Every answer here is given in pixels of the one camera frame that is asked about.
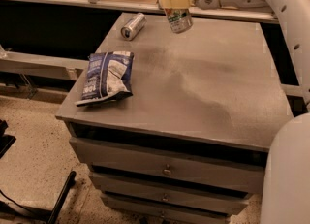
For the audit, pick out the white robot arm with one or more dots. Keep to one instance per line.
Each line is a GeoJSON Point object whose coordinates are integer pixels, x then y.
{"type": "Point", "coordinates": [286, 182]}

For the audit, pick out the silver blue soda can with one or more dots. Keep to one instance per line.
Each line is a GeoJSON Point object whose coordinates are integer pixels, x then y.
{"type": "Point", "coordinates": [133, 26]}

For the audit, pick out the blue white chip bag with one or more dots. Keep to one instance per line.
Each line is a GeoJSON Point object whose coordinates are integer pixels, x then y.
{"type": "Point", "coordinates": [108, 78]}

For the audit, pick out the grey drawer cabinet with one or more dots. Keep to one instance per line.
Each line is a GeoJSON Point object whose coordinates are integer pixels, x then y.
{"type": "Point", "coordinates": [212, 92]}

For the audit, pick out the top cabinet drawer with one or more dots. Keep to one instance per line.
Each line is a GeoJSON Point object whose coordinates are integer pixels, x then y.
{"type": "Point", "coordinates": [169, 164]}

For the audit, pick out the cabinet drawer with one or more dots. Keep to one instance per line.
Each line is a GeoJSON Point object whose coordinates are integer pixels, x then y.
{"type": "Point", "coordinates": [166, 212]}
{"type": "Point", "coordinates": [169, 164]}
{"type": "Point", "coordinates": [168, 194]}

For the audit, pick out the middle cabinet drawer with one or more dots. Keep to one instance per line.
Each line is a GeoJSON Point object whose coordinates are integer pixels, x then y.
{"type": "Point", "coordinates": [168, 194]}

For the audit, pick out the bottom cabinet drawer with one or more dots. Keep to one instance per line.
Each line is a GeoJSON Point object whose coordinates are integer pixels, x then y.
{"type": "Point", "coordinates": [166, 212]}

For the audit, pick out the black chair leg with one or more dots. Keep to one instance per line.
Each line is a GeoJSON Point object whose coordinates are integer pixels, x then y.
{"type": "Point", "coordinates": [70, 181]}

